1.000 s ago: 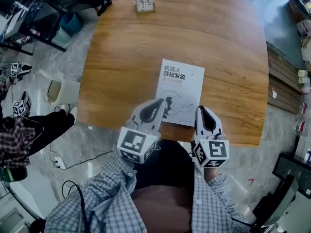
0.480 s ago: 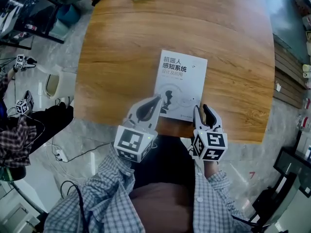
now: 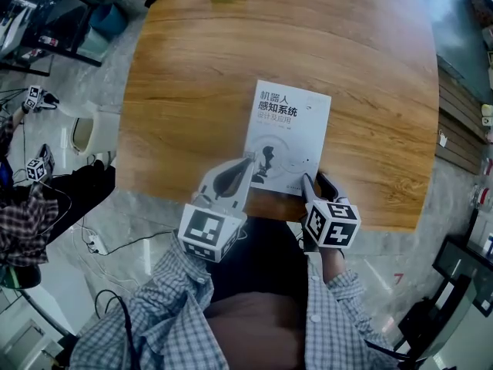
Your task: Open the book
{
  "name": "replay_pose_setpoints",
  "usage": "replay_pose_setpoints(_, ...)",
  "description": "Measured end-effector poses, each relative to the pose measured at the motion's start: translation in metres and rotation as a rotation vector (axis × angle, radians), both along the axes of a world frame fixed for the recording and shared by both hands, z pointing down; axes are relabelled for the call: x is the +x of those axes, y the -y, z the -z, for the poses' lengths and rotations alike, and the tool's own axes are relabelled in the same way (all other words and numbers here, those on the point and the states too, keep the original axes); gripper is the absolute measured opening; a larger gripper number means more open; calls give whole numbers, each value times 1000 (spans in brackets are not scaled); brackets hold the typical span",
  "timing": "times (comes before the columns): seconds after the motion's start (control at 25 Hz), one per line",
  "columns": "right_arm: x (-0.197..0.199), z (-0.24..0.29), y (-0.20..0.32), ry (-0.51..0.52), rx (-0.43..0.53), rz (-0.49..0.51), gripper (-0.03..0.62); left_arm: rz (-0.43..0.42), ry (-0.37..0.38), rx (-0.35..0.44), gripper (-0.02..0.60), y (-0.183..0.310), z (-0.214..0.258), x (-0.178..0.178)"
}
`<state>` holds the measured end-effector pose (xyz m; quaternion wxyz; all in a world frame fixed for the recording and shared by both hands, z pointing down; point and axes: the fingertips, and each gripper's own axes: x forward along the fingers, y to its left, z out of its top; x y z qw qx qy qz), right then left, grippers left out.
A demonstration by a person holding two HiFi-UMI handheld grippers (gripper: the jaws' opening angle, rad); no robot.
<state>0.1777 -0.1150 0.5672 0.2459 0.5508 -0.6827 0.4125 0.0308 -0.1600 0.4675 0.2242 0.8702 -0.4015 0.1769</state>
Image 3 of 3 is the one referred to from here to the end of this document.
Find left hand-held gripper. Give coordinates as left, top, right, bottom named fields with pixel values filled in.
left=177, top=150, right=259, bottom=264

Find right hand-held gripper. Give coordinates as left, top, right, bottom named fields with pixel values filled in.
left=300, top=170, right=362, bottom=254

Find white book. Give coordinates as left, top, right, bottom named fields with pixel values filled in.
left=243, top=79, right=333, bottom=198

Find person's left forearm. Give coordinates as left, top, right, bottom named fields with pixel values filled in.
left=70, top=232, right=216, bottom=370

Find person's right forearm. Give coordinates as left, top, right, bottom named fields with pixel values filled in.
left=303, top=246, right=400, bottom=370

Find person's dark trousers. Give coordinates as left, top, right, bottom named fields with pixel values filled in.
left=202, top=214, right=310, bottom=370

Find wooden slatted bench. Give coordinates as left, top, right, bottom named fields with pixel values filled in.
left=435, top=66, right=491, bottom=176

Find white plastic chair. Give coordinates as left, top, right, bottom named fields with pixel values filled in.
left=70, top=105, right=121, bottom=158

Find white power strip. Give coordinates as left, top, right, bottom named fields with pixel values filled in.
left=86, top=234, right=109, bottom=256

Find blue bin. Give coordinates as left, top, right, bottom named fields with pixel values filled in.
left=91, top=2, right=129, bottom=35

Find black cable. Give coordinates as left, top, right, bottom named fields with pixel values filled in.
left=94, top=289, right=142, bottom=370

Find black metal frame table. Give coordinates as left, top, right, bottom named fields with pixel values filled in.
left=0, top=0, right=116, bottom=77

